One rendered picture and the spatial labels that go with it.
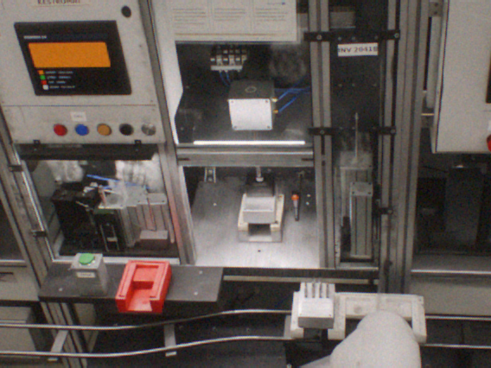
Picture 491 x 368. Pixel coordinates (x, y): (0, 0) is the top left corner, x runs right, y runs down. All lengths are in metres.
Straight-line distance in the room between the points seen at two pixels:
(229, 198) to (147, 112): 0.66
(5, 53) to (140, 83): 0.34
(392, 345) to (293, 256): 0.74
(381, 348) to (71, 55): 0.99
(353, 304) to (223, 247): 0.44
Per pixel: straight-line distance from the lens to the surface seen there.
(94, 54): 1.89
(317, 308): 2.13
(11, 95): 2.06
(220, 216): 2.46
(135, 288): 2.27
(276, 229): 2.31
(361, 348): 1.65
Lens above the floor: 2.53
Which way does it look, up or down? 39 degrees down
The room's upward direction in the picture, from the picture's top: 7 degrees counter-clockwise
